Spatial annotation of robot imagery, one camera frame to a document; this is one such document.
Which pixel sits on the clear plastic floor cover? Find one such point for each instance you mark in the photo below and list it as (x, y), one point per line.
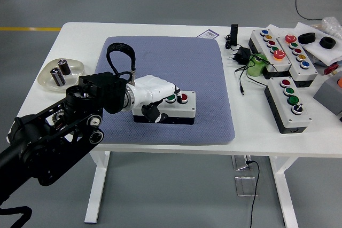
(244, 186)

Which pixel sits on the grey four-button control box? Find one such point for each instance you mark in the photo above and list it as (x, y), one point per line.
(181, 111)

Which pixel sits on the white flat board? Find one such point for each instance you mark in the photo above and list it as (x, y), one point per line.
(320, 54)

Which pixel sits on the green plastic cup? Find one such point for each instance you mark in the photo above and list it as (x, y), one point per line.
(253, 70)

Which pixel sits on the brown cylinder with silver cap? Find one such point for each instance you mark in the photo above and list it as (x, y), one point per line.
(65, 67)
(58, 78)

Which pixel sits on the grey box with selector switch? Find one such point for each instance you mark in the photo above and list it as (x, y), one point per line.
(296, 121)

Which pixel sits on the white and black robot left hand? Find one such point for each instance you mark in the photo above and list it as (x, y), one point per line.
(152, 89)

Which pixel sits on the white table leg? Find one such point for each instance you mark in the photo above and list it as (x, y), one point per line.
(287, 198)
(97, 185)

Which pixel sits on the purple-edged label card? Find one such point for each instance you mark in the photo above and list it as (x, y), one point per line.
(209, 34)

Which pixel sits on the black upright small device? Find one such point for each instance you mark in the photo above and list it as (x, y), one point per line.
(234, 34)

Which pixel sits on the black power adapter plug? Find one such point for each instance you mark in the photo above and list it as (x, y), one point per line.
(244, 53)

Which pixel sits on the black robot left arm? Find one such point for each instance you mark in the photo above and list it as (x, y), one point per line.
(107, 92)

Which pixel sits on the cream shallow dish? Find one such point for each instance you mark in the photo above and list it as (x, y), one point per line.
(76, 67)

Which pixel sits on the blue-grey padded mat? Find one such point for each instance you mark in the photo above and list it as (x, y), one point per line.
(181, 65)

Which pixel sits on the grey box with orange button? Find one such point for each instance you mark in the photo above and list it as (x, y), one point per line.
(327, 92)

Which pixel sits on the red mushroom button part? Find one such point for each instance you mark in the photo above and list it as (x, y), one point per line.
(330, 70)

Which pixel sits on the clear plastic bag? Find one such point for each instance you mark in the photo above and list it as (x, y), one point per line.
(332, 25)

